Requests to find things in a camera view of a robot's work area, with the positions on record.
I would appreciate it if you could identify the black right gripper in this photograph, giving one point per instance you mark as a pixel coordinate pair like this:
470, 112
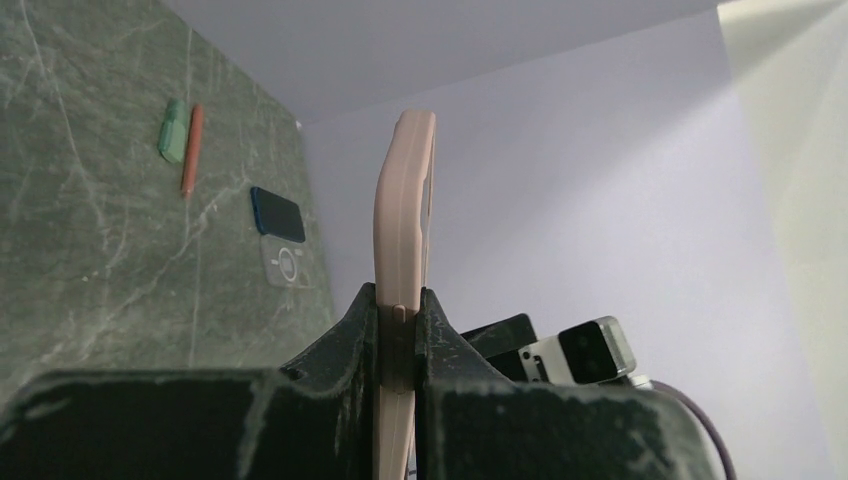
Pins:
499, 344

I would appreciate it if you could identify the clear phone case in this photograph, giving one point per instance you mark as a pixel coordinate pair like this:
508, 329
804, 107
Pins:
285, 264

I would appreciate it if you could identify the blue phone black screen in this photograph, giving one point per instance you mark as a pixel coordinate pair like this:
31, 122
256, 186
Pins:
277, 216

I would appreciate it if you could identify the cream round cylinder box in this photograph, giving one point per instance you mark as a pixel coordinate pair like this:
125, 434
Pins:
789, 61

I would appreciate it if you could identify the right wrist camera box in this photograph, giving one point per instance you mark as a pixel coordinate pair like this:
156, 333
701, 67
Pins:
594, 352

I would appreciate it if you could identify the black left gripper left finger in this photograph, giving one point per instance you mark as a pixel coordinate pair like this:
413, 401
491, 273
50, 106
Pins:
310, 418

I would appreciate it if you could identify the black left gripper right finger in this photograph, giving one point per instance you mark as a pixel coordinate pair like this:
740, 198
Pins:
474, 423

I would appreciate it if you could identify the orange pen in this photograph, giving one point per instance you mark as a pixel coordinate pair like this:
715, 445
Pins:
192, 151

